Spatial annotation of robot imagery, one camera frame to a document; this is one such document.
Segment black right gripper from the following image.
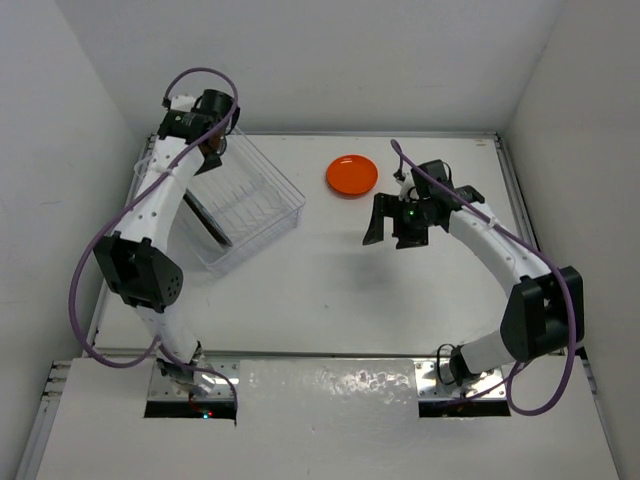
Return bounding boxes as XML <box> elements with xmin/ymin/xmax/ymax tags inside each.
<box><xmin>364</xmin><ymin>192</ymin><xmax>437</xmax><ymax>249</ymax></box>

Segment clear wire dish rack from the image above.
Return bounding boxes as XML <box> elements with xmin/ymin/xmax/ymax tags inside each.
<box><xmin>115</xmin><ymin>132</ymin><xmax>305</xmax><ymax>279</ymax></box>

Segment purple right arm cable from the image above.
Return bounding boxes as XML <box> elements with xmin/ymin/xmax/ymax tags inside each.
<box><xmin>389</xmin><ymin>138</ymin><xmax>577</xmax><ymax>416</ymax></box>

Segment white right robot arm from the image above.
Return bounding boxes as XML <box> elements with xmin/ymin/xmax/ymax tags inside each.
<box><xmin>363</xmin><ymin>187</ymin><xmax>585</xmax><ymax>388</ymax></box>

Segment black cable at table edge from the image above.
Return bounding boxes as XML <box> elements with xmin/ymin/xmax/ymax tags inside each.
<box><xmin>435</xmin><ymin>342</ymin><xmax>454</xmax><ymax>386</ymax></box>

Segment white front cover board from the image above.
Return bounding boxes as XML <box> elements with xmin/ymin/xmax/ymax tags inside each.
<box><xmin>38</xmin><ymin>359</ymin><xmax>617</xmax><ymax>479</ymax></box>

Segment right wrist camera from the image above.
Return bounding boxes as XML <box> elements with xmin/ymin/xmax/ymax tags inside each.
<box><xmin>411</xmin><ymin>160</ymin><xmax>453</xmax><ymax>197</ymax></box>

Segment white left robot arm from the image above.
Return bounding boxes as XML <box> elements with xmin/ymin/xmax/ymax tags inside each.
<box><xmin>93</xmin><ymin>89</ymin><xmax>238</xmax><ymax>400</ymax></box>

